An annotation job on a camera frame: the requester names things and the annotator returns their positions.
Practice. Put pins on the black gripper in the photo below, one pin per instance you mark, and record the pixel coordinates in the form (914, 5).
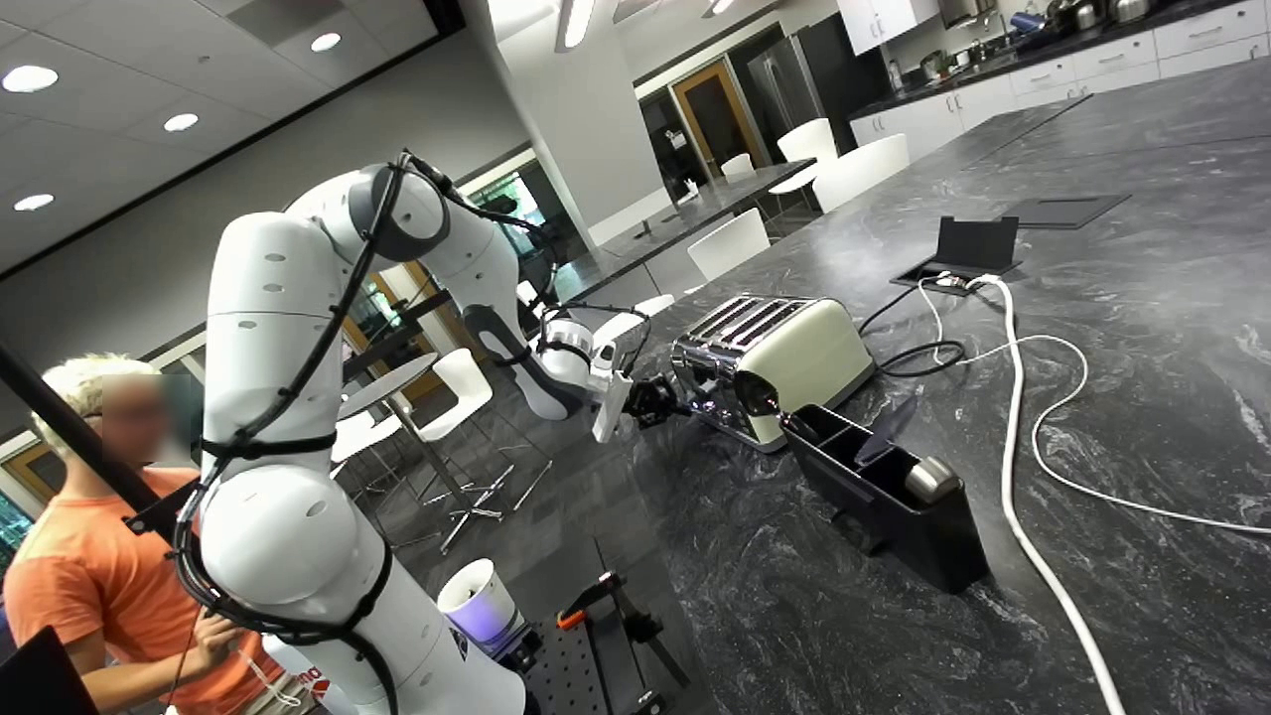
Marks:
(648, 404)

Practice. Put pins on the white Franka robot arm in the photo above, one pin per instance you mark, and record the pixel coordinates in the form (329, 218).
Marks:
(283, 530)

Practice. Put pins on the cream four-slot toaster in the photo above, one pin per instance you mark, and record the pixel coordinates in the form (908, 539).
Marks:
(781, 360)

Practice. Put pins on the long dark dining table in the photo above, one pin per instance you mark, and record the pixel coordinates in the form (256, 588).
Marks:
(701, 212)

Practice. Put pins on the orange black spring clamp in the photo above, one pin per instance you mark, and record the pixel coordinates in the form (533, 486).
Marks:
(589, 600)

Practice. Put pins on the black tripod stand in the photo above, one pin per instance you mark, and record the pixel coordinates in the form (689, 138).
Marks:
(638, 632)

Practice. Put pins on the white purple paper cup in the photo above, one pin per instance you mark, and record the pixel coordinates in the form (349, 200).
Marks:
(477, 604)

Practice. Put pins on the black perforated breadboard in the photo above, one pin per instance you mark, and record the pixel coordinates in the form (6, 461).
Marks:
(569, 670)

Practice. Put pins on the wooden door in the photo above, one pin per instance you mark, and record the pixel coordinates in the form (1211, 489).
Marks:
(716, 119)

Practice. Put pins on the silver metal can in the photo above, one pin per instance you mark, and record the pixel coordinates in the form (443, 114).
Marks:
(930, 477)

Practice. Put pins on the black rectangular plastic bin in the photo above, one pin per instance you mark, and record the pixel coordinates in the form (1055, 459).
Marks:
(914, 530)

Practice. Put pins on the black pop-up outlet box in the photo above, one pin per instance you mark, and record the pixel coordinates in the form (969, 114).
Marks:
(977, 242)

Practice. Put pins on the flat black counter panel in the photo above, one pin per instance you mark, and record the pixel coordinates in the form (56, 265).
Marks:
(1068, 212)

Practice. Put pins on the round ceiling light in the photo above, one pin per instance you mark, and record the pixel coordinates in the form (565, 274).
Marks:
(180, 119)
(324, 40)
(27, 77)
(34, 200)

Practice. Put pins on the white kitchen cabinets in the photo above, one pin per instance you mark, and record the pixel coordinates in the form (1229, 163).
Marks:
(1056, 71)

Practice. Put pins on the man in orange shirt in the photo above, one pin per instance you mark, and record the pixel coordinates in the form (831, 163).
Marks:
(99, 580)

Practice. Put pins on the black diagonal pole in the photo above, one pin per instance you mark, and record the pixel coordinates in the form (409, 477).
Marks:
(64, 432)

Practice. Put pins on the black laptop screen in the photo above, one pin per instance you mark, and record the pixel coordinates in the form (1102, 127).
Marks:
(37, 677)

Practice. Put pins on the round grey pedestal table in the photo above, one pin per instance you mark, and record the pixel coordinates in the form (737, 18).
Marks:
(398, 379)

